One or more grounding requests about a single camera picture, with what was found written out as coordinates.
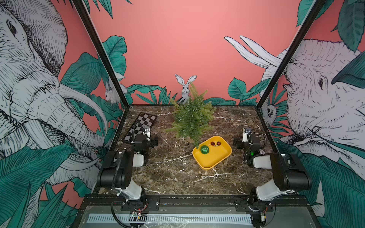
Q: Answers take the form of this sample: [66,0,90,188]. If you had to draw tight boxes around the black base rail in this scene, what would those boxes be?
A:
[80,194,310,213]

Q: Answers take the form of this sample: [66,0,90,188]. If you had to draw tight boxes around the right black frame post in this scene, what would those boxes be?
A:
[256,0,326,110]

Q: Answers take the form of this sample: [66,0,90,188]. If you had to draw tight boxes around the left black frame post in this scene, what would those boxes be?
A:
[72,0,129,108]

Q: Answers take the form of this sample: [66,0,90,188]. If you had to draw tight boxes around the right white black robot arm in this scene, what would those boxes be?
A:
[233,133,312,212]

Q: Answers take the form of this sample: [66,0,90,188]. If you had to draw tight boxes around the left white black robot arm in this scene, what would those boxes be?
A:
[97,135,158,211]

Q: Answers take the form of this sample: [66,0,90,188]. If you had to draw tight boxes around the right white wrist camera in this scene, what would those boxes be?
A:
[242,127,252,143]

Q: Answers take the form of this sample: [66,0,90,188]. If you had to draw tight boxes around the green glitter ball ornament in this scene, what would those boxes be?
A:
[200,145,210,154]

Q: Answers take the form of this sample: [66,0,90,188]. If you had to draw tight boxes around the black white chessboard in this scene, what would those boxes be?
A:
[122,112,157,144]

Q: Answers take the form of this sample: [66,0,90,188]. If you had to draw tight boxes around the black frame post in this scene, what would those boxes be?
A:
[256,0,326,110]
[72,0,129,108]

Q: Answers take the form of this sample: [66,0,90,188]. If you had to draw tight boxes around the small green christmas tree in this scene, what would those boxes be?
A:
[164,84,216,149]

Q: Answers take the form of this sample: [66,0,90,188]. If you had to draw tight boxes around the yellow plastic tray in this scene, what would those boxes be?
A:
[192,135,232,170]

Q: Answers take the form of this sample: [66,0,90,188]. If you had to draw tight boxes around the white slotted cable duct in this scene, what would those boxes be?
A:
[86,213,253,225]

